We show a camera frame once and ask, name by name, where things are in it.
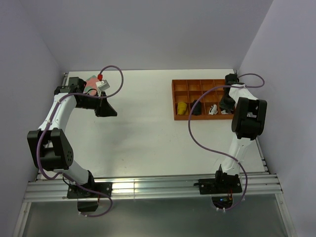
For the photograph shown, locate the yellow rolled sock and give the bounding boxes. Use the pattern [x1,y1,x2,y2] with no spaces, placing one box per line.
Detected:
[177,102,188,116]

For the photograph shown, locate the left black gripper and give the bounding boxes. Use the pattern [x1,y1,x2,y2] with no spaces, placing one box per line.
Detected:
[76,91,117,118]

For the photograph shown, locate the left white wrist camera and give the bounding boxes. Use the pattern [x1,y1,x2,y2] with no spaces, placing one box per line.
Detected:
[96,80,110,94]

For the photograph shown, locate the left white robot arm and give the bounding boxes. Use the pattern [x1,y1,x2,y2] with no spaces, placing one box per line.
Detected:
[27,77,117,197]

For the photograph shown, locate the white black striped sock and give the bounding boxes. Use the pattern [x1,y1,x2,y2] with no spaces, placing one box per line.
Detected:
[208,104,218,116]

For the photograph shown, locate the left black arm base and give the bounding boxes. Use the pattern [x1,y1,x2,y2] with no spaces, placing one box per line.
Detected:
[62,172,113,218]

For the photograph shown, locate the orange compartment tray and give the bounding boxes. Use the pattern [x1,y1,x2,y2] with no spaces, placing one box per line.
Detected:
[171,79,233,120]

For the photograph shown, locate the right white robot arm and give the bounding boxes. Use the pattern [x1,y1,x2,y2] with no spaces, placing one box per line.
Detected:
[219,74,267,175]

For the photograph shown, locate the pink green patterned socks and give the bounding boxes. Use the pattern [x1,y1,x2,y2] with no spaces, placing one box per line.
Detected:
[83,75,98,96]

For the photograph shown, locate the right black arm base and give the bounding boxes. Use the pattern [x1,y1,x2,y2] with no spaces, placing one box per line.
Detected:
[194,167,242,210]

